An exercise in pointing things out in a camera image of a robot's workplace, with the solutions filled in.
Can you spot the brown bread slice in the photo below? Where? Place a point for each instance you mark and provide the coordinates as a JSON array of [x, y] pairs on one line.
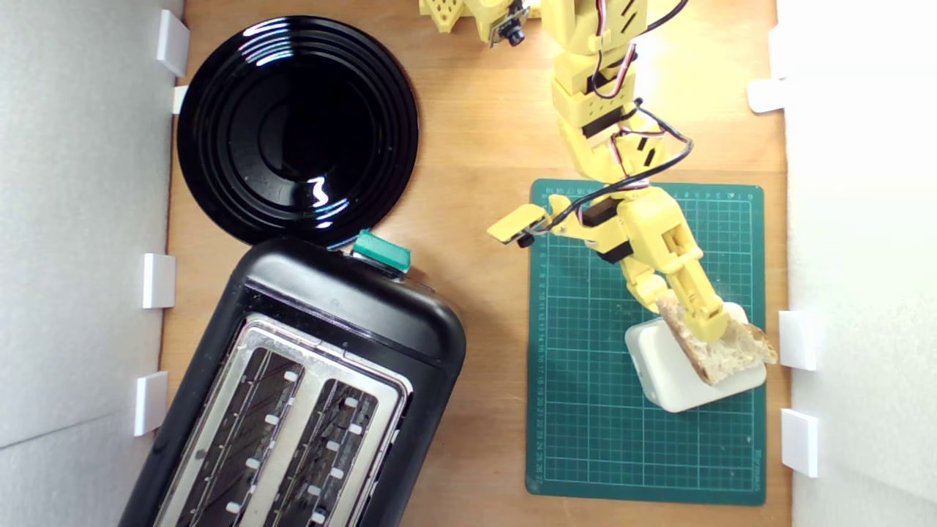
[[732, 351]]

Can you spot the green toaster lever knob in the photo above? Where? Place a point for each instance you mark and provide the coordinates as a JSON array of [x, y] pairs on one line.
[[381, 250]]

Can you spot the black two-slot toaster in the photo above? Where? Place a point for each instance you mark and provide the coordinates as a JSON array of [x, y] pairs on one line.
[[351, 307]]

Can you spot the white block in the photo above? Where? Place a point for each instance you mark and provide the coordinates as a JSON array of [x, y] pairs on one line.
[[666, 373]]

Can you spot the green cutting mat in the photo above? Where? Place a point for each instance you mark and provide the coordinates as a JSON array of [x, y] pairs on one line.
[[585, 439]]

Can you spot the black plate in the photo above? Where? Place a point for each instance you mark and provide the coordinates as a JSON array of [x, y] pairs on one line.
[[293, 132]]

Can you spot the white wall clip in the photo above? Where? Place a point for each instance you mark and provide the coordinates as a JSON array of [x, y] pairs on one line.
[[798, 341], [765, 95], [180, 99], [159, 281], [172, 42], [151, 404], [799, 443]]

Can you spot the yellow wrist camera mount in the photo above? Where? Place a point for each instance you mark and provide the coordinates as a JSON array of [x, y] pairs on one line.
[[516, 223]]

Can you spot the yellow bracket with small camera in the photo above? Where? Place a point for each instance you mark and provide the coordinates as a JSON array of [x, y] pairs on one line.
[[498, 18]]

